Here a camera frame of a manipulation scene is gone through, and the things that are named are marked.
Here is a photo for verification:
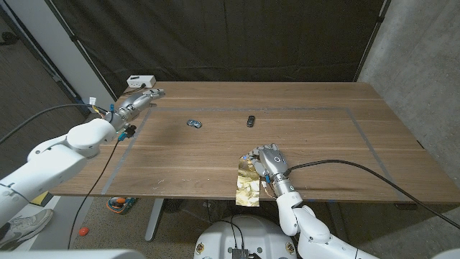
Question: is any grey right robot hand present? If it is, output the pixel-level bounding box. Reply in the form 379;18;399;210
247;143;290;183

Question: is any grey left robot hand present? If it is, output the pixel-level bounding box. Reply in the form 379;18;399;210
106;88;167;127

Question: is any gold foil envelope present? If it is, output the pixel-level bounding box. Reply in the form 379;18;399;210
235;155;261;208

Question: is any white power strip box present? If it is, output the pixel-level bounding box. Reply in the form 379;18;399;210
126;74;157;88

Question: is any black backdrop pole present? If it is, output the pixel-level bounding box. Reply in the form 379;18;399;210
45;0;118;101
354;0;392;82

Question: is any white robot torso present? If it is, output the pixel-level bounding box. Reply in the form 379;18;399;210
193;214;298;259

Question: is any grey table leg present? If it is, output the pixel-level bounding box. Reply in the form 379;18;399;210
144;197;165;242
326;201;348;240

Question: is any orange teal tool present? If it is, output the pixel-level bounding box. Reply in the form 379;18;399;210
106;196;137;214

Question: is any black curtain backdrop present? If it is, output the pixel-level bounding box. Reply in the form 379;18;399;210
50;0;387;98

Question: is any yellow black foot pedal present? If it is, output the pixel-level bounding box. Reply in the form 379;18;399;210
30;191;53;206

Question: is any grey sneaker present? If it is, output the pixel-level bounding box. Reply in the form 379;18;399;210
0;208;55;250

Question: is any thick black cable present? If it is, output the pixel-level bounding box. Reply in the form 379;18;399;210
0;103;109;145
285;158;460;230

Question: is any thin black cable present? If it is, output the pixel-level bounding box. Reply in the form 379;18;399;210
66;139;121;250

